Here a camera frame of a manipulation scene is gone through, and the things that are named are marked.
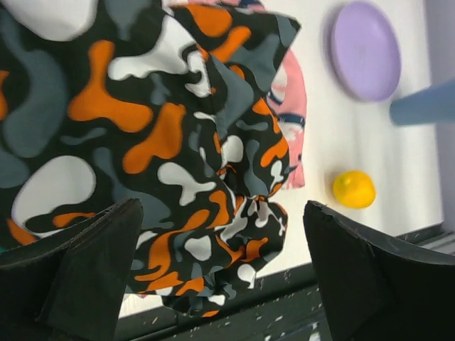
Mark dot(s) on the purple plastic plate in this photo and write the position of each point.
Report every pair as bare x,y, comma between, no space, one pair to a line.
365,52

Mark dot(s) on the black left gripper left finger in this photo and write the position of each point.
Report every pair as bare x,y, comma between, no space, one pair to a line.
70,286

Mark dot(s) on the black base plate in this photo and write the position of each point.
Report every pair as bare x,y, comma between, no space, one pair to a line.
284,306

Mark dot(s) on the pink patterned cloth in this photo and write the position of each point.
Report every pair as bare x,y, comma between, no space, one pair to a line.
291,117

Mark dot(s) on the orange black camouflage cloth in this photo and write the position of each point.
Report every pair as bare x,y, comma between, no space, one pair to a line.
166,103

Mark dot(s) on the yellow lemon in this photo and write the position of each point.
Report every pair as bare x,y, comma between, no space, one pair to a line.
354,189

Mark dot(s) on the blue plastic cup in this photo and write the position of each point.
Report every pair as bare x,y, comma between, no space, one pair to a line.
432,105

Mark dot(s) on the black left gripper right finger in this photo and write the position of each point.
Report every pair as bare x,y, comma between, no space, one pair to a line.
375,286

